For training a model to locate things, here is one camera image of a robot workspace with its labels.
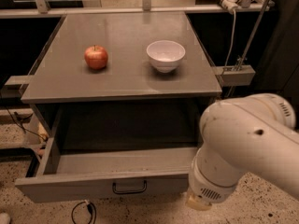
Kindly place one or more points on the red apple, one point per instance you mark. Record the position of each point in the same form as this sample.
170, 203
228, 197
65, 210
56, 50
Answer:
96, 57

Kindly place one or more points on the grey top drawer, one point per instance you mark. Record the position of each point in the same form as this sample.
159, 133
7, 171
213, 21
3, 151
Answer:
92, 145

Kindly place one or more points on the metal diagonal rod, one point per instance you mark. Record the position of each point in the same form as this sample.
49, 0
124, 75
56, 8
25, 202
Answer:
240, 61

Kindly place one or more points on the yellowish foam-padded gripper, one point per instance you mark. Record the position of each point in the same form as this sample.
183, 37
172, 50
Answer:
207, 190

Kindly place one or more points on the grey side bracket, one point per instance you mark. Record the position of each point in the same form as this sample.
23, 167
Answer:
229, 76
15, 86

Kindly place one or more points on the grey cabinet desk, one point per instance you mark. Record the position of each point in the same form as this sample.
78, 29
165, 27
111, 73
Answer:
63, 75

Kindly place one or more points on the black top drawer handle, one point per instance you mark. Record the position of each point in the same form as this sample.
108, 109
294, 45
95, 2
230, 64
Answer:
128, 187

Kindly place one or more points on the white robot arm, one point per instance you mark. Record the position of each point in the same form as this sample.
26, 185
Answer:
251, 134

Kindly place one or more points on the white object floor corner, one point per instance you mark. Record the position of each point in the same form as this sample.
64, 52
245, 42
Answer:
4, 218

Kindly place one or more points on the grey side bracket left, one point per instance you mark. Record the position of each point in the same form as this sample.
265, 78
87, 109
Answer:
15, 86

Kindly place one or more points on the white ceramic bowl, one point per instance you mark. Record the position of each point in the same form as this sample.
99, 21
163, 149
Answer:
165, 55

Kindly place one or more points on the grey side bracket right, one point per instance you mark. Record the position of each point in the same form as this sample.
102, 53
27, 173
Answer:
229, 76

